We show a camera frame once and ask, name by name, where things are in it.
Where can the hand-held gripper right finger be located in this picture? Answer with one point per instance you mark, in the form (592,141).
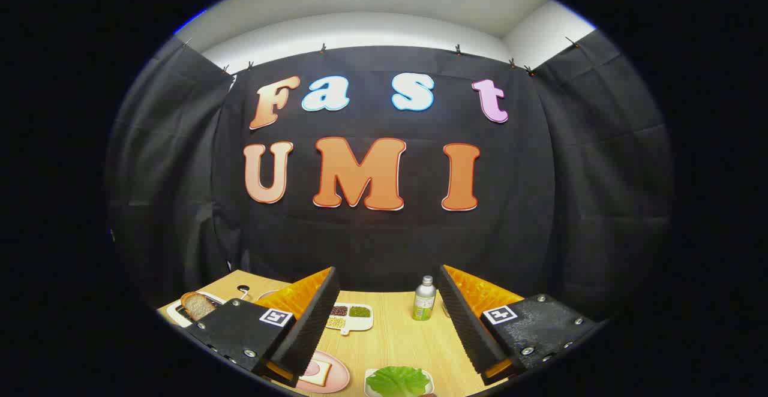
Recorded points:
(468,325)

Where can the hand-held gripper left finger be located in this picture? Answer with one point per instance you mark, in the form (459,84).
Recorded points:
(312,325)

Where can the green lettuce leaf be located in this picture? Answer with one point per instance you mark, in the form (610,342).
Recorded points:
(399,382)

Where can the yellow soybeans heap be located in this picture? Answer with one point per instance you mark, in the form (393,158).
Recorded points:
(336,322)

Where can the dark red beans heap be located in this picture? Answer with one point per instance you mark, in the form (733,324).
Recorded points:
(339,310)

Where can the white divided dish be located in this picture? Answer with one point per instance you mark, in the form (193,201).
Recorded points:
(359,324)

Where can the green label metal bottle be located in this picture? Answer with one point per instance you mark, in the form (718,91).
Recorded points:
(424,304)

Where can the green mung beans heap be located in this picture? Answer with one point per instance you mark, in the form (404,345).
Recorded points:
(359,311)

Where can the square white toast slice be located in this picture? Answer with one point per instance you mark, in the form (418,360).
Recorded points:
(318,374)

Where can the round grey plate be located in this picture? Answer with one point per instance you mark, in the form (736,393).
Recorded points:
(267,293)

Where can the round pink plate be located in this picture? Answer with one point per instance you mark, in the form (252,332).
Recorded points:
(339,379)

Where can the square white plate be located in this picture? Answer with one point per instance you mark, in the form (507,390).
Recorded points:
(369,388)

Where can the brown-crusted bread slice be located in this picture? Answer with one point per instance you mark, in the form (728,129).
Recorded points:
(197,306)

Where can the white toaster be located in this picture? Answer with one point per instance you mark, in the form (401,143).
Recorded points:
(177,315)

